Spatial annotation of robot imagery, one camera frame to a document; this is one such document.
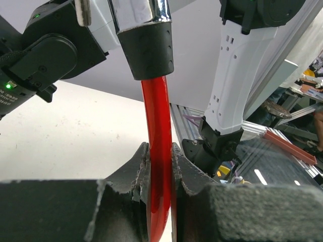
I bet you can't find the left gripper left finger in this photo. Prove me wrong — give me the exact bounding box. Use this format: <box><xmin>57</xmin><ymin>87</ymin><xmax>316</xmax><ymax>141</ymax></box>
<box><xmin>1</xmin><ymin>142</ymin><xmax>149</xmax><ymax>241</ymax></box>

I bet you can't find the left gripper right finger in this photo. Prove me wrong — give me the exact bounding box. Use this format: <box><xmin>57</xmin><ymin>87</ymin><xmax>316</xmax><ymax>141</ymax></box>
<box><xmin>171</xmin><ymin>143</ymin><xmax>322</xmax><ymax>241</ymax></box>

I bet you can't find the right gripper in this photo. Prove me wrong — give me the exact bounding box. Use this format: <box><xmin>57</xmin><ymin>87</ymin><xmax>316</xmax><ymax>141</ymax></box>
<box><xmin>1</xmin><ymin>1</ymin><xmax>107</xmax><ymax>117</ymax></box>

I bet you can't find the red cable lock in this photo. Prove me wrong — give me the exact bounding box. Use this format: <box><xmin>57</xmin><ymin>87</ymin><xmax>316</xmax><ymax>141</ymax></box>
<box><xmin>109</xmin><ymin>1</ymin><xmax>174</xmax><ymax>241</ymax></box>

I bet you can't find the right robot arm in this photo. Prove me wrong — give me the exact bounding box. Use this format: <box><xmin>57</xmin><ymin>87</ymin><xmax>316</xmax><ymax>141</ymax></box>
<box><xmin>1</xmin><ymin>1</ymin><xmax>304</xmax><ymax>175</ymax></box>

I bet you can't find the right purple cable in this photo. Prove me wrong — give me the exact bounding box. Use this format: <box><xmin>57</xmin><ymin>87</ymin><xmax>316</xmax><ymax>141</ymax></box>
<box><xmin>183</xmin><ymin>113</ymin><xmax>204</xmax><ymax>128</ymax></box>

